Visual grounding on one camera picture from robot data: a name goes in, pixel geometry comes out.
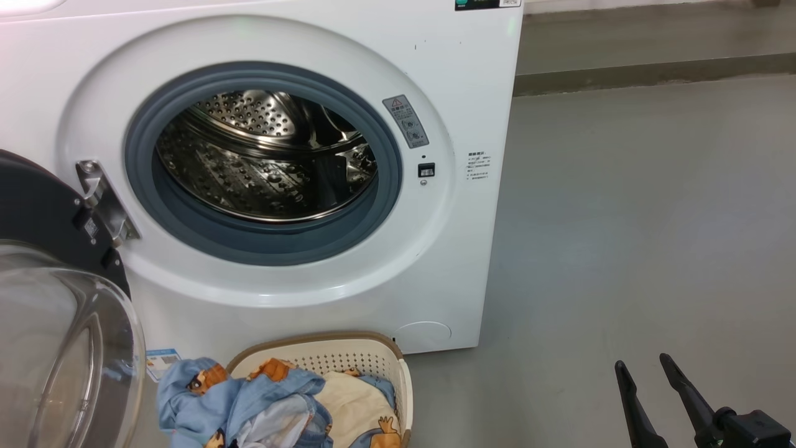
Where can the dark round washing machine door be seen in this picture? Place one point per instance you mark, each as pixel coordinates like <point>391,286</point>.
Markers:
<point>37,205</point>

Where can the small printed text sticker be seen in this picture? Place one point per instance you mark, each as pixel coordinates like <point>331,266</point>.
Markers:
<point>479,167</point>

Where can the grey rubber door gasket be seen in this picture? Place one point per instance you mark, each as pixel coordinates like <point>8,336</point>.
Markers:
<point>205,239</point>

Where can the metal door hinge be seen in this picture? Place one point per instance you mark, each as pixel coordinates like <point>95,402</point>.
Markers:
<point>102,199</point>

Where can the grey warning sticker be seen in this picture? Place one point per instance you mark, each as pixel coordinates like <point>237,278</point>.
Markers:
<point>405,121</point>

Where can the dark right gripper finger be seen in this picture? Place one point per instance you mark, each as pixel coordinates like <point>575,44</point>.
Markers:
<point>637,417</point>
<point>693,404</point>

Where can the grey concrete floor curb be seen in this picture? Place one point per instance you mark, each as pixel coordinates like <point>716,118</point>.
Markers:
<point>653,71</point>

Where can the black door latch socket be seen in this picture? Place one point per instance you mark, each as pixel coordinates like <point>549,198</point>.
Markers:
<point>426,170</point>

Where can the blue cartoon print garment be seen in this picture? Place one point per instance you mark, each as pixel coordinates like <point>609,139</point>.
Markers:
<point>261,398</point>

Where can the white front-load washing machine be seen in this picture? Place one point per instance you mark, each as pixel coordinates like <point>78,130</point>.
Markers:
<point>472,249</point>

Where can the perforated steel washer drum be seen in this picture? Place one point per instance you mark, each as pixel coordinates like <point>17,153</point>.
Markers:
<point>249,174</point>

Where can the dark panel label sticker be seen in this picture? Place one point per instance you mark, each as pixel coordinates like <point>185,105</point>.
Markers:
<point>485,4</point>

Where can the blue white energy label sticker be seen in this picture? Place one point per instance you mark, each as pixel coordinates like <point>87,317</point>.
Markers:
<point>163,364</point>

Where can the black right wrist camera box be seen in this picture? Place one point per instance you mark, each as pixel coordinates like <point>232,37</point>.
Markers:
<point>758,432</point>

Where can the cream perforated laundry basket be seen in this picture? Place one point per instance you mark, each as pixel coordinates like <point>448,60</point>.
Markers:
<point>348,356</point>

